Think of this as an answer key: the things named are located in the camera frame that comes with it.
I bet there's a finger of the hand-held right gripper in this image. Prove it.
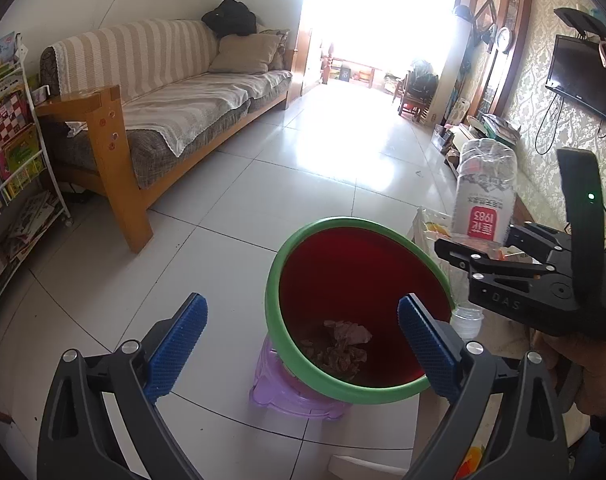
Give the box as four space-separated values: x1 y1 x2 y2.
434 237 554 281
506 222 574 263

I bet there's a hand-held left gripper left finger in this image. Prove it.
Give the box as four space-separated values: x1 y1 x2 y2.
37 292 209 480

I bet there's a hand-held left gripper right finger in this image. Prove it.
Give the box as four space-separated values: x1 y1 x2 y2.
397 294 570 480

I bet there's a clear plastic bottle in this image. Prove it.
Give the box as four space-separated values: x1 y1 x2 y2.
449 138 520 339

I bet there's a red bin with green rim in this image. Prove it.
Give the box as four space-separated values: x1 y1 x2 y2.
264 216 455 406

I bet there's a person's right hand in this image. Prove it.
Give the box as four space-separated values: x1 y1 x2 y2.
533 330 606 416

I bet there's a crumpled tissue paper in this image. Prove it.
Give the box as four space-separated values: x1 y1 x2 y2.
300 320 374 378

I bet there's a green and white box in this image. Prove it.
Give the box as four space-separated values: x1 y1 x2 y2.
476 114 522 142

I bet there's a purple plastic stool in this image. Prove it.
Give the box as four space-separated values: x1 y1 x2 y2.
249 335 354 422

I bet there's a wooden chair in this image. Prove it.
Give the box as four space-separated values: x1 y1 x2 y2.
395 60 440 122

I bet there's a black flat television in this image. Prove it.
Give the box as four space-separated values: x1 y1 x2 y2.
546 35 606 128

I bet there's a low wooden table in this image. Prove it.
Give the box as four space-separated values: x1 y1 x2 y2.
333 57 376 86

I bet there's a beige lace-edged seat cloth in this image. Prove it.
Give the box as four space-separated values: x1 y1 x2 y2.
119 72 254 156
233 70 294 101

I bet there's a wooden door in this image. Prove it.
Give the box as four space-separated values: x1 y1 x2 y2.
290 29 314 97

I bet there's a patterned brown pillow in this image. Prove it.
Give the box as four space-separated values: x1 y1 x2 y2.
258 28 290 71

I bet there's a row of children's books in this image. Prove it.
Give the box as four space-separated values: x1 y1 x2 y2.
0 32 66 301

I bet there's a plain beige pillow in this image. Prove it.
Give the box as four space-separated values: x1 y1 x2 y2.
209 34 282 75

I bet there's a striped beige sofa throw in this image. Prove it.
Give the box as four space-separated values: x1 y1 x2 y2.
50 19 221 111

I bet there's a black bag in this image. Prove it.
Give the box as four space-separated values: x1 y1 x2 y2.
202 0 258 37

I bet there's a hanging wall cable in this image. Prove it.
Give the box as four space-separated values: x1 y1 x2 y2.
534 95 566 157

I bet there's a wooden frame sofa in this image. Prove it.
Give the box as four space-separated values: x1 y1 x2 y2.
37 19 295 254

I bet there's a framed wall picture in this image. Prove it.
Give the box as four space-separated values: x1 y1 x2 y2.
470 0 499 46

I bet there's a white wire book rack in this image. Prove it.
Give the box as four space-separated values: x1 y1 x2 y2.
0 32 74 311

